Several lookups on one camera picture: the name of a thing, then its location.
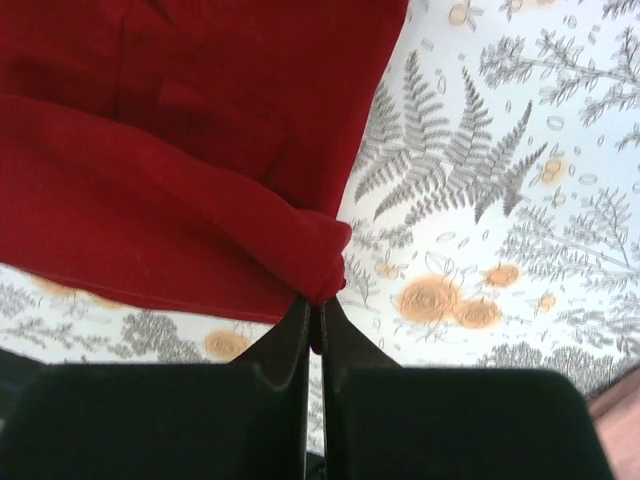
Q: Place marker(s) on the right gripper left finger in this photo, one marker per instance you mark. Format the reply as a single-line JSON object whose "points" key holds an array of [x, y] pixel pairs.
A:
{"points": [[245, 419]]}

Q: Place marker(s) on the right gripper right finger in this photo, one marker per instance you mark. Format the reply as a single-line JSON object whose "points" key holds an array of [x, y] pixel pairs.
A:
{"points": [[386, 421]]}

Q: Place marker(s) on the red t shirt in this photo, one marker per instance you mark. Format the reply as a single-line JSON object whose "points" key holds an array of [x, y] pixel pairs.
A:
{"points": [[186, 155]]}

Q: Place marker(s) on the folded pink t shirt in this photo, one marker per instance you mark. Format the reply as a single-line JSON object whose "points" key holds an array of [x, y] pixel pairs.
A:
{"points": [[616, 418]]}

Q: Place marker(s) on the floral table mat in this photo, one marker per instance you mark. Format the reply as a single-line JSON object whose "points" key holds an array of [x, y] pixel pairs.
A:
{"points": [[493, 207]]}

